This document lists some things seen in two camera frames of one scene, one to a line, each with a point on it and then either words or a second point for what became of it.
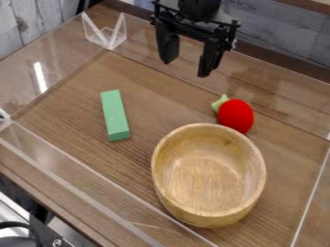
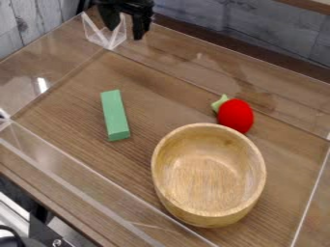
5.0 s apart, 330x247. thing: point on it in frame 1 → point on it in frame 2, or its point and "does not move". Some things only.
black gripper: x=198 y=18 → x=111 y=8
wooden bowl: x=208 y=174 does not move
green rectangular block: x=115 y=115 does not move
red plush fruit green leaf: x=236 y=113 does not move
